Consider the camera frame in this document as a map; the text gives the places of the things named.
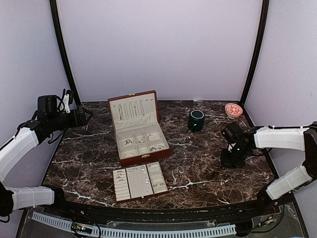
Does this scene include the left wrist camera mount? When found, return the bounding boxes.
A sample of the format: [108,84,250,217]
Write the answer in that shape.
[37,89,74,117]

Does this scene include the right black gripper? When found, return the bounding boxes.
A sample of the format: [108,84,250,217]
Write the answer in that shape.
[220,144,250,169]

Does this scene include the red jewelry tray insert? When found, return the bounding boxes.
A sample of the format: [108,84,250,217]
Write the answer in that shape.
[112,162,168,203]

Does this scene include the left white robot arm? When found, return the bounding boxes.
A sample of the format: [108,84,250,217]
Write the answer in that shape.
[0,107,93,217]

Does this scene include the silver bangle with charm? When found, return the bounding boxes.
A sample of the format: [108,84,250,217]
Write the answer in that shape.
[147,132,162,142]

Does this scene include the black frame post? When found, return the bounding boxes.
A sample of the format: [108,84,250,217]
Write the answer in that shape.
[49,0,81,106]
[239,0,269,107]

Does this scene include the left black frame post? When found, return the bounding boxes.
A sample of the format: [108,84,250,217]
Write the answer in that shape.
[49,0,81,106]

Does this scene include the pile of silver bangles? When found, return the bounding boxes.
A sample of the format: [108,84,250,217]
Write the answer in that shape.
[149,144,165,152]

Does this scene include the right black frame post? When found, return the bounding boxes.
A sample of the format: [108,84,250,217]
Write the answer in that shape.
[239,0,269,107]

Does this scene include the grey slotted cable duct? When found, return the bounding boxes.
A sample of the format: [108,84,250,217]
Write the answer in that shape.
[32,212,237,238]

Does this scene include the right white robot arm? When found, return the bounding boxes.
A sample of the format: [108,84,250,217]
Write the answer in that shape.
[220,122,317,215]

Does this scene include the red wooden jewelry box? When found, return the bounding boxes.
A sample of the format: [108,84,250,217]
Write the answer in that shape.
[108,90,171,167]

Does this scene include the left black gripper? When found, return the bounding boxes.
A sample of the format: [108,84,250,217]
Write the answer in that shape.
[49,107,93,131]

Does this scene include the red white patterned bowl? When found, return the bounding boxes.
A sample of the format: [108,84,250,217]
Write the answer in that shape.
[225,103,243,119]

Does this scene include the dark green mug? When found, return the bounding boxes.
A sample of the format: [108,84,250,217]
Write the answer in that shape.
[188,110,205,132]

